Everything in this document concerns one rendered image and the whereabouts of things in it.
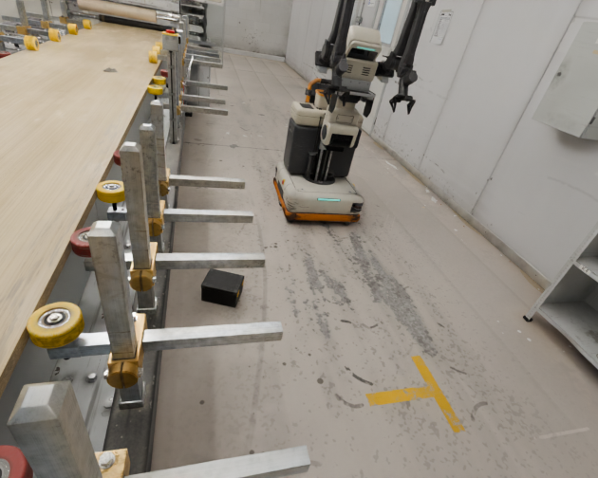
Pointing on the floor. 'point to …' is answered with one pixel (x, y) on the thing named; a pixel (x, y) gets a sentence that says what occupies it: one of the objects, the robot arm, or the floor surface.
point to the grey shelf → (588, 333)
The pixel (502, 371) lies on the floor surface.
